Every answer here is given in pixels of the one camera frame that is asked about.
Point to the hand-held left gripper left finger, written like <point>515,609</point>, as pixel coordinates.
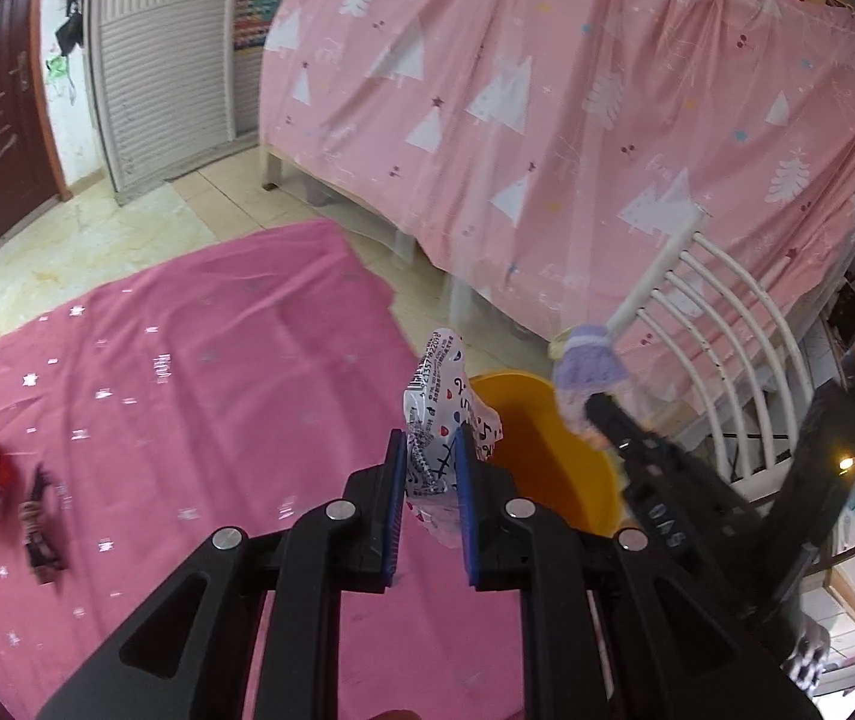
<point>396,495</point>

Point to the purple snack packet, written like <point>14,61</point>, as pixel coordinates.
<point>585,367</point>

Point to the black hanging bag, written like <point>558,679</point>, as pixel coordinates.
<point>71,26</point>

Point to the person's left hand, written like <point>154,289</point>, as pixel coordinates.
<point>393,715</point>

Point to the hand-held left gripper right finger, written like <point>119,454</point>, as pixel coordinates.
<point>466,502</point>

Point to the white metal rack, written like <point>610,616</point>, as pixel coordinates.
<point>697,247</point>

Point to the white printed snack packet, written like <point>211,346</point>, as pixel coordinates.
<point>438,405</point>

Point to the brown snack packet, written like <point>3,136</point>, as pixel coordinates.
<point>41,540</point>

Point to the green wall sticker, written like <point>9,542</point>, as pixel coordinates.
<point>58,67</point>

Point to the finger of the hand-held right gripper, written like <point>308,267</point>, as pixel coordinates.
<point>615,424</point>

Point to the white louvered wardrobe door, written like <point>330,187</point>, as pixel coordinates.
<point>157,75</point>

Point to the pink tree-print bed curtain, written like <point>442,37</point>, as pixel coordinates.
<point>547,52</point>

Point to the yellow plastic bin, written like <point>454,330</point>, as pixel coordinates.
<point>540,450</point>

